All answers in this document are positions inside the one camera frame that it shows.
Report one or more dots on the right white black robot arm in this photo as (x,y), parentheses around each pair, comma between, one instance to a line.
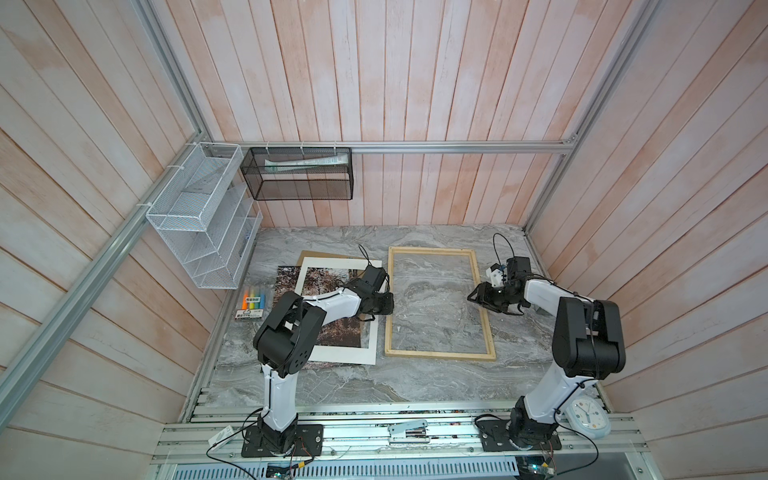
(587,344)

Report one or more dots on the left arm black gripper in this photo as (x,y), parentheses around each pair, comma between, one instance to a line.
(389,303)

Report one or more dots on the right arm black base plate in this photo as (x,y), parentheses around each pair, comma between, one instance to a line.
(503,435)

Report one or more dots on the white round clock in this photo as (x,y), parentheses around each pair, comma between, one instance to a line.
(586,416)

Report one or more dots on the pack of coloured highlighters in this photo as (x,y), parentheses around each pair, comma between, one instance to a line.
(253,303)

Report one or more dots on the paper inside black basket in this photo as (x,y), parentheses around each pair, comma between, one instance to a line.
(279,166)

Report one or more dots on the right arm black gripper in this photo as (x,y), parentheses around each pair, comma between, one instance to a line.
(482,296)

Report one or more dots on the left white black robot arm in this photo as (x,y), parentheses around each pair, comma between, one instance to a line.
(287,337)

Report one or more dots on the grey stapler on rail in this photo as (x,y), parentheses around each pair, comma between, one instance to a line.
(409,432)

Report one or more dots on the white wire mesh shelf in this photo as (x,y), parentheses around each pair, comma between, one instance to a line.
(207,218)

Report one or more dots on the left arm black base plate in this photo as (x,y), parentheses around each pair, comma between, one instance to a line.
(298,440)

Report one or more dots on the black wire mesh basket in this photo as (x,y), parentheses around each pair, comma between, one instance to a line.
(331,184)

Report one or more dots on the white picture mat board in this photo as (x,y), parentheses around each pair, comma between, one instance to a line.
(367,354)

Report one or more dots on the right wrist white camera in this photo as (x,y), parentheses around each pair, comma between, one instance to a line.
(497,275)

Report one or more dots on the light wooden picture frame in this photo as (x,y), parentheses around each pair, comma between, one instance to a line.
(432,317)

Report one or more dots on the autumn forest photo print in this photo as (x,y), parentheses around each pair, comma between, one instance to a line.
(344,333)

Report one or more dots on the brown cardboard backing board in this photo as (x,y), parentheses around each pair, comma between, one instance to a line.
(321,254)

